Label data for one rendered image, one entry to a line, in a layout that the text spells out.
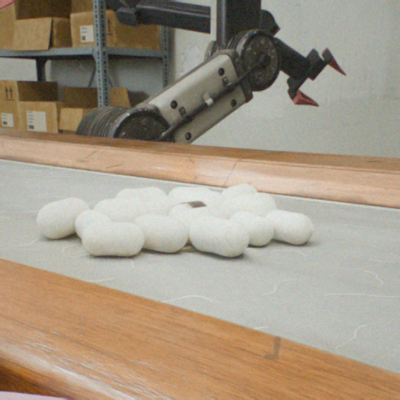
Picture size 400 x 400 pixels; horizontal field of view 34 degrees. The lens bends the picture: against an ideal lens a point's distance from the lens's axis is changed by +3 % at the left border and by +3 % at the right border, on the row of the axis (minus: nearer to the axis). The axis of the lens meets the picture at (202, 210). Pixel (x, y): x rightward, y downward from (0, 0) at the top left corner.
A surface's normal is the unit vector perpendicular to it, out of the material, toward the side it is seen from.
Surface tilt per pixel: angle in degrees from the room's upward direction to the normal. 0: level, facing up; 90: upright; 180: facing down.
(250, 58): 91
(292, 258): 0
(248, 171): 45
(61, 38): 91
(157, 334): 0
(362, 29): 90
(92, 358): 0
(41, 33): 76
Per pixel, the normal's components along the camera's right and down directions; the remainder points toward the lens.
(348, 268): 0.00, -0.98
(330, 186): -0.44, -0.58
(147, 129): 0.60, 0.14
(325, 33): -0.68, 0.15
